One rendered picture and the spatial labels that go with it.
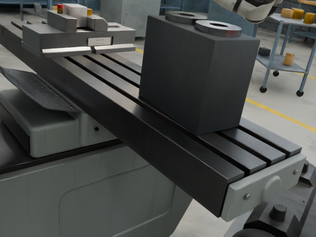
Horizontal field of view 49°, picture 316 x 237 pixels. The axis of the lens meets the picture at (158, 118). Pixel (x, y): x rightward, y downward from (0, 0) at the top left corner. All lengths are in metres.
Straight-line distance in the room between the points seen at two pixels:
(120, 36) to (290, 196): 0.79
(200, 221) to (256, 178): 1.39
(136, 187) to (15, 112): 0.46
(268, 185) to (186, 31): 0.31
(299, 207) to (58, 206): 0.76
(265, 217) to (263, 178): 0.50
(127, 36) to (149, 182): 0.50
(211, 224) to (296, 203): 0.81
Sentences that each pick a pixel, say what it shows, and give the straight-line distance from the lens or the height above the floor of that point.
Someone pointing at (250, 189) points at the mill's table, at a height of 0.93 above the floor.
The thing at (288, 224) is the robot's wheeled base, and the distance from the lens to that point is 1.12.
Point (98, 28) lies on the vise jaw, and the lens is 1.14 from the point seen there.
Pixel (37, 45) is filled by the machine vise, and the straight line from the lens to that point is 1.07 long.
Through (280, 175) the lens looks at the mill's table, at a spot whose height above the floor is 0.93.
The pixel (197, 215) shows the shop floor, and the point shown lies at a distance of 2.01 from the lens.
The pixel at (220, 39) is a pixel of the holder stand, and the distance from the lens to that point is 0.62.
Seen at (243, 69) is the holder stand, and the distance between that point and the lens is 0.69.
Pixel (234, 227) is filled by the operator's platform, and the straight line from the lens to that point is 1.37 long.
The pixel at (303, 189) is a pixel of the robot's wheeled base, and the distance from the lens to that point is 1.35.
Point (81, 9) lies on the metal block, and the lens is 1.13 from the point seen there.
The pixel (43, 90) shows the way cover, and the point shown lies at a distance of 1.00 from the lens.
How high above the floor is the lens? 1.26
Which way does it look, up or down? 24 degrees down
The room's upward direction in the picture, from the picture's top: 8 degrees clockwise
